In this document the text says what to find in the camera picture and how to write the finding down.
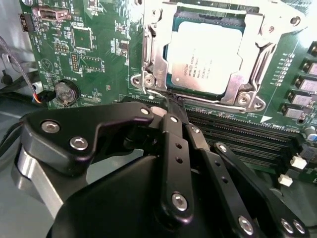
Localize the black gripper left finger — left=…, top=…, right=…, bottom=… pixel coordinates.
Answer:
left=11, top=96, right=196, bottom=224

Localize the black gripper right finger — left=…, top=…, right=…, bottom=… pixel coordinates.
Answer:
left=176, top=97, right=310, bottom=238

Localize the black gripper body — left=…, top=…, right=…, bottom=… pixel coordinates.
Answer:
left=47, top=154, right=236, bottom=238

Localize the silver CPU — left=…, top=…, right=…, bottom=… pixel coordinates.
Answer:
left=162, top=9, right=251, bottom=96

